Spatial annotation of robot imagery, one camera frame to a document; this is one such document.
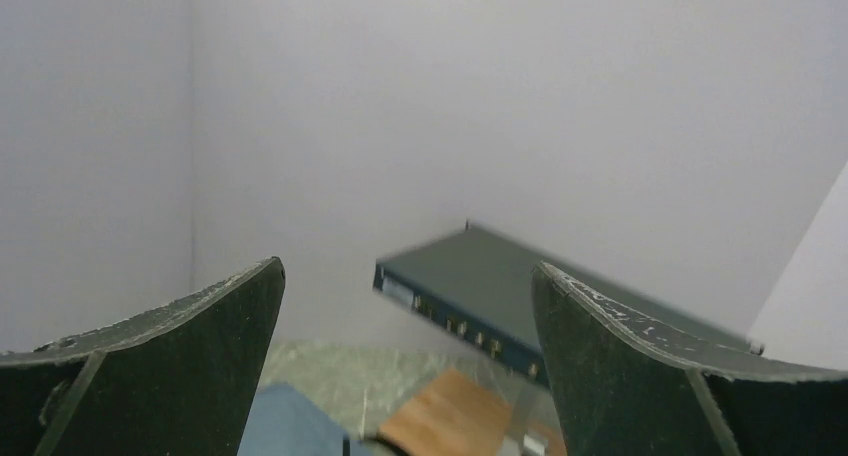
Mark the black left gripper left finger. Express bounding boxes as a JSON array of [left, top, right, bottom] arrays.
[[1, 257, 285, 455]]

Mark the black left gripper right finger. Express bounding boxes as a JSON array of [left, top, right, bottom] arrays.
[[532, 263, 847, 455]]

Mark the blue student backpack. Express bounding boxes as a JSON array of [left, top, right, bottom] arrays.
[[238, 384, 349, 456]]

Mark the brown wooden board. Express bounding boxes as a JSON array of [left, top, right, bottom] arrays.
[[377, 368, 568, 456]]

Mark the dark teal rack server unit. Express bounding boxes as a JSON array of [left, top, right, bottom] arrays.
[[373, 223, 764, 389]]

